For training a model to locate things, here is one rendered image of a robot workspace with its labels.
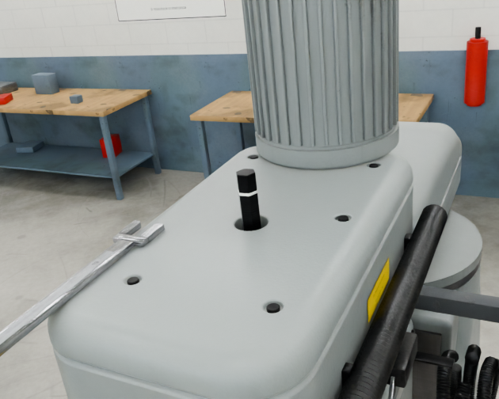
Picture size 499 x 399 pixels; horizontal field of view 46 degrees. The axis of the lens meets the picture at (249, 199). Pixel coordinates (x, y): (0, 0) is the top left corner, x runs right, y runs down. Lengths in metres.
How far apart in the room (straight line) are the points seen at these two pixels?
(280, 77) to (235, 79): 4.74
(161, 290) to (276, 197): 0.21
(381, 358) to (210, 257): 0.19
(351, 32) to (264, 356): 0.41
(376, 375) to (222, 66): 5.04
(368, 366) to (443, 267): 0.63
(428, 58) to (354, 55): 4.15
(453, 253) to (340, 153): 0.53
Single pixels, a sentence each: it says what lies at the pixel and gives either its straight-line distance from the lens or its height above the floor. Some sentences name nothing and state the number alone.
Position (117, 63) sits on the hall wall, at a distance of 6.17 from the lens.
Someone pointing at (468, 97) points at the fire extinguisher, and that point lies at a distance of 4.76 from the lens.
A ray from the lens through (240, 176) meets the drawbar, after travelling 0.60.
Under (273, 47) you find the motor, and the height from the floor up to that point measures 2.05.
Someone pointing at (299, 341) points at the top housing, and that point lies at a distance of 0.46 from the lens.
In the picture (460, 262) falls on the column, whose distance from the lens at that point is 1.19.
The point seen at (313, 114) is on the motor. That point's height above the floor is 1.96.
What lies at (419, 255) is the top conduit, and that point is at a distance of 0.72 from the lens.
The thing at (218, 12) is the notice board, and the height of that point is 1.57.
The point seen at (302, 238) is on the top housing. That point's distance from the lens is 0.59.
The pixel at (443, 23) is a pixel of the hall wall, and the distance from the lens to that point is 4.81.
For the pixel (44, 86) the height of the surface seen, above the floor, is 0.96.
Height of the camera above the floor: 2.17
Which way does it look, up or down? 24 degrees down
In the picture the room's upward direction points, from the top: 7 degrees counter-clockwise
